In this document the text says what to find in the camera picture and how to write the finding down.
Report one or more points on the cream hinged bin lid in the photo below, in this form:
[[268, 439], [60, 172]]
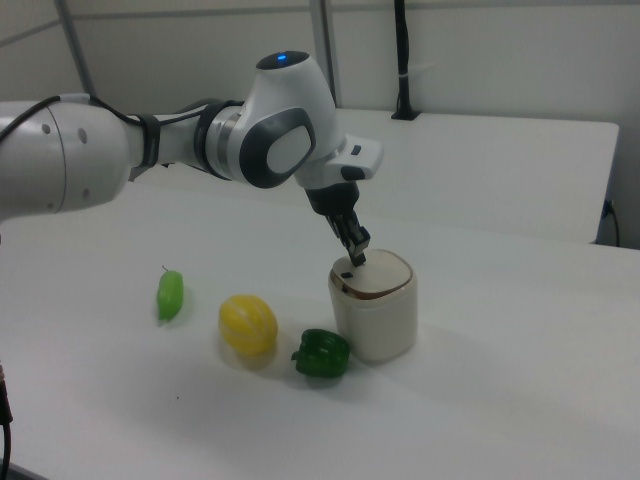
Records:
[[382, 272]]

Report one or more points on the black camera stand pole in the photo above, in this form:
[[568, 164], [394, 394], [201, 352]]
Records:
[[404, 60]]

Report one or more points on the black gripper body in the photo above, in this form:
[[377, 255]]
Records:
[[332, 200]]

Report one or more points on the light green toy chili pepper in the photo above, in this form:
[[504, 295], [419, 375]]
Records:
[[170, 295]]

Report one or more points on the slanted aluminium frame post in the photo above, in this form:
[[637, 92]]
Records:
[[77, 45]]

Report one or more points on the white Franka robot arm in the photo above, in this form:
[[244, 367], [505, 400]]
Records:
[[280, 145]]

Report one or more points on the yellow toy melon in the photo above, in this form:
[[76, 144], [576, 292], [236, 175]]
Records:
[[247, 325]]

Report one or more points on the white background table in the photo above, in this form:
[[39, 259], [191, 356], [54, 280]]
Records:
[[475, 170]]

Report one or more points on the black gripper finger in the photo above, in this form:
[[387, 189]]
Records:
[[359, 242], [340, 231]]

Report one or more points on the upright aluminium frame post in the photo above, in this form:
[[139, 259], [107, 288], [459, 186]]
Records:
[[327, 60]]

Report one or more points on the dark green toy bell pepper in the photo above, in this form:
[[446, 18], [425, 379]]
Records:
[[322, 352]]

